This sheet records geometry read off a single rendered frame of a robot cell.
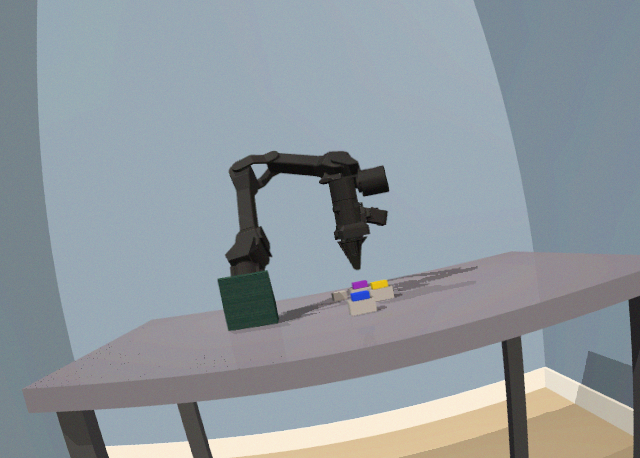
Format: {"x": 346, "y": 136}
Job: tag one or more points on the yellow button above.
{"x": 381, "y": 290}

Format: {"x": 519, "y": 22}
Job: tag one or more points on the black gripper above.
{"x": 350, "y": 229}

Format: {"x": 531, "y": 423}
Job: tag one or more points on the purple button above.
{"x": 359, "y": 286}

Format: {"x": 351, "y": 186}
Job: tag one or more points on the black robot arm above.
{"x": 251, "y": 253}

